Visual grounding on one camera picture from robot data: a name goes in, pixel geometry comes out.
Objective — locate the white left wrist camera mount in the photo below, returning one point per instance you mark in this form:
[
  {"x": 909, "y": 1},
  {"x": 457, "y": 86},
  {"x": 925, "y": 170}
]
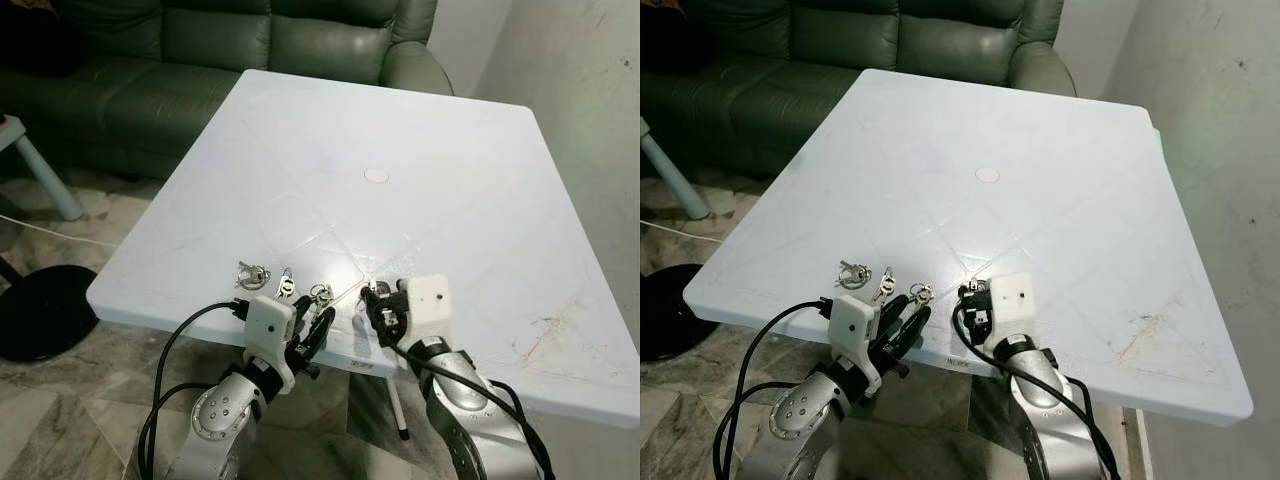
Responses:
[
  {"x": 268, "y": 325},
  {"x": 852, "y": 325}
]

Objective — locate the green leather sofa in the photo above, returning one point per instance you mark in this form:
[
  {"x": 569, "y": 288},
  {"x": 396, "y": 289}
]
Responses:
[
  {"x": 900, "y": 40},
  {"x": 230, "y": 45}
]

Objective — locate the grey-blue furniture leg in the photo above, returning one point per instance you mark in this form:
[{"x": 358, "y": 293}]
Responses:
[
  {"x": 672, "y": 170},
  {"x": 45, "y": 170}
]

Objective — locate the white plastic square table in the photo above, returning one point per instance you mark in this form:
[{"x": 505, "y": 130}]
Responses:
[
  {"x": 1040, "y": 210},
  {"x": 420, "y": 210}
]

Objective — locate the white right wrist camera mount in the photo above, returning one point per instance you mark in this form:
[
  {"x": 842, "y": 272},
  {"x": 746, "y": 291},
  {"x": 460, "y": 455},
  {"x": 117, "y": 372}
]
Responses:
[
  {"x": 1010, "y": 305},
  {"x": 428, "y": 308}
]

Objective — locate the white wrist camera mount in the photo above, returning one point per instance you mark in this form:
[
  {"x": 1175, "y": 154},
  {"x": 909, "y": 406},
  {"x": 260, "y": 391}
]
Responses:
[
  {"x": 852, "y": 325},
  {"x": 268, "y": 325},
  {"x": 1010, "y": 305},
  {"x": 428, "y": 308}
]

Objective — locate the black round stand base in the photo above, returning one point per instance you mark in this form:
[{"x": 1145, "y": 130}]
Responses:
[
  {"x": 40, "y": 315},
  {"x": 665, "y": 315}
]

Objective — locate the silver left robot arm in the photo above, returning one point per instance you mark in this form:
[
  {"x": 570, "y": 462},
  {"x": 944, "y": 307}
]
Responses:
[
  {"x": 225, "y": 420},
  {"x": 805, "y": 425}
]

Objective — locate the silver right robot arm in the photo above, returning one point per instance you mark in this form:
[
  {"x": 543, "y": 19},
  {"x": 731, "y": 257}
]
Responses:
[
  {"x": 1050, "y": 410},
  {"x": 465, "y": 410}
]

